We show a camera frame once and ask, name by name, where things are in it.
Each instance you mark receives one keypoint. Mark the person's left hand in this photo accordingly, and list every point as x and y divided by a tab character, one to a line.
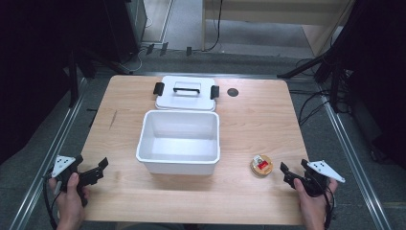
70	204

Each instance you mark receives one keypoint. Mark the black tripod stand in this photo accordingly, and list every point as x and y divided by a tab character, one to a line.
333	80
74	83

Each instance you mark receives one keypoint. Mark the round gold tin red label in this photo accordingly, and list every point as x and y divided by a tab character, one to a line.
261	166

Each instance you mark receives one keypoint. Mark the black power plug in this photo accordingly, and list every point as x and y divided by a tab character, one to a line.
189	51
150	49
164	49

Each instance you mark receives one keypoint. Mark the person's right hand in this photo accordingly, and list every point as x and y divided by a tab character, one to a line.
314	209

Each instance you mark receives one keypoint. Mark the white plastic storage box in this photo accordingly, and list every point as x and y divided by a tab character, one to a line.
178	150

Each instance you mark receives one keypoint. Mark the dark cabinet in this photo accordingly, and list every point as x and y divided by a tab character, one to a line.
127	28

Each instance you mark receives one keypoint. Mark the black round table grommet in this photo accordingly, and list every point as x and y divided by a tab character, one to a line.
233	92

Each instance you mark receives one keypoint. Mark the aluminium floor rail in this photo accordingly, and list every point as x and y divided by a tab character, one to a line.
351	159
54	150

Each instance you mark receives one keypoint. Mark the black curtain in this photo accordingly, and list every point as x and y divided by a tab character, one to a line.
28	70
379	80

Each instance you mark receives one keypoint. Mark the light wooden furniture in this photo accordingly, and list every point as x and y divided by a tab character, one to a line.
271	12

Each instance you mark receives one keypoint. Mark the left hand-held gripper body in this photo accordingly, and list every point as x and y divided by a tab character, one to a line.
63	164

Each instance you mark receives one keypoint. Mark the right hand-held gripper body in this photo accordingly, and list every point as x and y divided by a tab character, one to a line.
322	169

